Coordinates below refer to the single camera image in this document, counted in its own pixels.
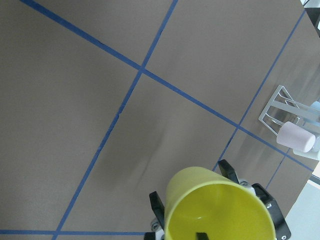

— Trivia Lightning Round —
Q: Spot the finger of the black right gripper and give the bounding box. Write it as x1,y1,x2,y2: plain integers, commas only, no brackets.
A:
149,191,165,229

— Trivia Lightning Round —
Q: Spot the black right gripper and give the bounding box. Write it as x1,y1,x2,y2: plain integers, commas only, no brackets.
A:
143,159,292,240

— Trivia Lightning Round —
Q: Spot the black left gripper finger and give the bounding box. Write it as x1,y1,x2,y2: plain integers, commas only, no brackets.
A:
196,232,208,240

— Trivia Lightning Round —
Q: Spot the yellow plastic cup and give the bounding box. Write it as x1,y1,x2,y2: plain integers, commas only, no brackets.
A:
164,166,276,240

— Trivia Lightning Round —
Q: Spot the pink plastic cup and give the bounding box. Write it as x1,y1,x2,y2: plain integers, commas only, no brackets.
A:
276,121,317,153

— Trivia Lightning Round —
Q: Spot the light blue plastic cup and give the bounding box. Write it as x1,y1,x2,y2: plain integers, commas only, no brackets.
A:
309,101,320,117

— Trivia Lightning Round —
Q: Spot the brown paper table cover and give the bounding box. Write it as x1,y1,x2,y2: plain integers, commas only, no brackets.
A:
0,0,320,240

